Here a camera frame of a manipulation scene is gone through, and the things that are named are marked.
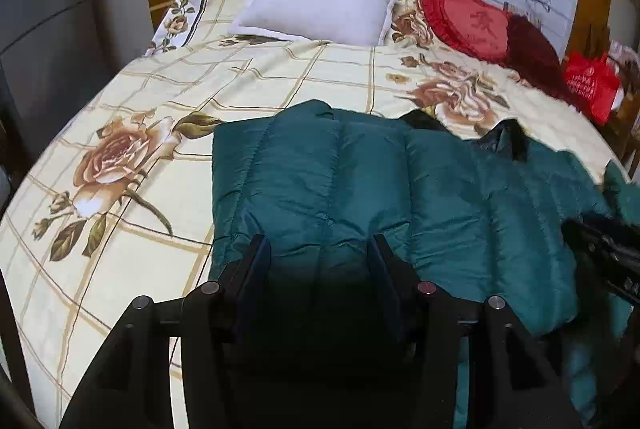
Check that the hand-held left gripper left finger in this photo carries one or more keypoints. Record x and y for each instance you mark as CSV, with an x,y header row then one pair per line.
x,y
251,281

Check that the red heart-shaped pillow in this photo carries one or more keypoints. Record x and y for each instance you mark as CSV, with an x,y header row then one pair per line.
x,y
467,21

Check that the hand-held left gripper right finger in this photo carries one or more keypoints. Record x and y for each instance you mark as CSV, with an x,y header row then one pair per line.
x,y
389,291

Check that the dark red fluffy pillow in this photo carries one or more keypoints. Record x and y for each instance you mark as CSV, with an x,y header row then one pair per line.
x,y
535,54

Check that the grey wardrobe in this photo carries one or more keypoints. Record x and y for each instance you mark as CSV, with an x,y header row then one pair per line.
x,y
55,34

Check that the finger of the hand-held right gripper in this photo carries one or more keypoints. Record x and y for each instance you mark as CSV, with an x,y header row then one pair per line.
x,y
607,251

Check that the red shopping bag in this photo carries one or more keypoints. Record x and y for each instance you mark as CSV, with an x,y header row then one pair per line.
x,y
592,84

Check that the floral checked bedspread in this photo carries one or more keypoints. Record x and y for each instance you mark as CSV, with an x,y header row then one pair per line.
x,y
150,259

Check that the dark green padded jacket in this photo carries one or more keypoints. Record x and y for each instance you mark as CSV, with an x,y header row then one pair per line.
x,y
325,189

